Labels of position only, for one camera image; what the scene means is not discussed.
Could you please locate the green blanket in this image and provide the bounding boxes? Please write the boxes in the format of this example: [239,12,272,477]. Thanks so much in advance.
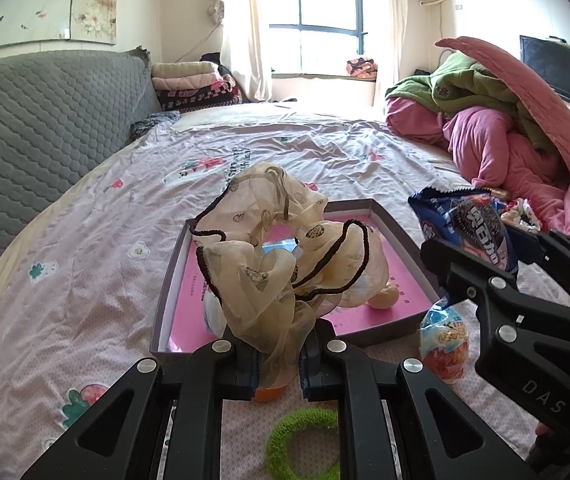
[385,52,556,153]

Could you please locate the brown walnut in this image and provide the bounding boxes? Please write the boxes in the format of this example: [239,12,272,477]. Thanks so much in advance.
[370,282,400,311]

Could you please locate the grey quilted headboard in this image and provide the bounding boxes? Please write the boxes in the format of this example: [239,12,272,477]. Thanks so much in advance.
[0,50,163,311]

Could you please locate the pink quilted mat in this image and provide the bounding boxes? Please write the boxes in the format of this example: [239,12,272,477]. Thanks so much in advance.
[435,36,570,211]

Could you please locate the cream curtain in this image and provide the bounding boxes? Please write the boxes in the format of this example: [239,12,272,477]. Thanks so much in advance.
[220,0,273,103]
[372,0,440,108]

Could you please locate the orange tangerine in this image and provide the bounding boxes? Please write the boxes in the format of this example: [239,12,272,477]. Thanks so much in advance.
[255,386,287,404]

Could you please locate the pink quilt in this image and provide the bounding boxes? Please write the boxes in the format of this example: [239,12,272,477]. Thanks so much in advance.
[385,95,570,253]

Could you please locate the stack of folded blankets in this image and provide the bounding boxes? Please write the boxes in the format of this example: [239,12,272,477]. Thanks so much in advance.
[151,61,243,113]

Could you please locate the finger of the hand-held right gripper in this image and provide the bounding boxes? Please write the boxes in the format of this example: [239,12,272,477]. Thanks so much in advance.
[507,225,570,308]
[420,237,528,333]

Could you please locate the blue cookie packet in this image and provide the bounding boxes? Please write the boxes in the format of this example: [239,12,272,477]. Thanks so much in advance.
[409,186,520,273]

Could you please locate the green fuzzy hair ring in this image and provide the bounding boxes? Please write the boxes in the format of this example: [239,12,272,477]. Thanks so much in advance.
[265,408,341,480]

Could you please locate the blue pink egg toy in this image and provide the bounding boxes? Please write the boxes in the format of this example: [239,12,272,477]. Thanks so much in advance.
[419,297,470,385]

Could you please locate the white egg toy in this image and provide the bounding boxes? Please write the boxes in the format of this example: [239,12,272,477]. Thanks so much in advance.
[202,292,227,337]

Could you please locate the black wall television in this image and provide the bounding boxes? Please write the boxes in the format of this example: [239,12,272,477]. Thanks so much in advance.
[519,35,570,108]

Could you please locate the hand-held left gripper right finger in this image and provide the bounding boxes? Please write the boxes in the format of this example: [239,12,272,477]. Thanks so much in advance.
[299,320,540,480]

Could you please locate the dark framed window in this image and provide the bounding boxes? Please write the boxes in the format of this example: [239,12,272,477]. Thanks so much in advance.
[267,0,368,73]

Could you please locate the folded patterned cloth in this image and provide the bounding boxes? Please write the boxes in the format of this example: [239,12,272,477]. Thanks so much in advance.
[346,56,380,79]

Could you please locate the beige chiffon scrunchie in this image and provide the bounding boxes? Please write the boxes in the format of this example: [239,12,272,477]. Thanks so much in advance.
[189,162,391,391]

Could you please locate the yellow white snack packet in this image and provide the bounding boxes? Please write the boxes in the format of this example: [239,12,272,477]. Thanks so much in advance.
[501,197,543,233]

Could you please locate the grey cardboard box tray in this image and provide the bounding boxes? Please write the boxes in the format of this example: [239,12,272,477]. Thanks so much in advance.
[150,198,440,361]

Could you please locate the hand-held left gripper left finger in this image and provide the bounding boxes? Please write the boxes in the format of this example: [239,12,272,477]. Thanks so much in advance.
[20,335,261,480]

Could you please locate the dark patterned cloth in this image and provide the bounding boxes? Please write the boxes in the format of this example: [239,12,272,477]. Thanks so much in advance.
[131,110,181,138]

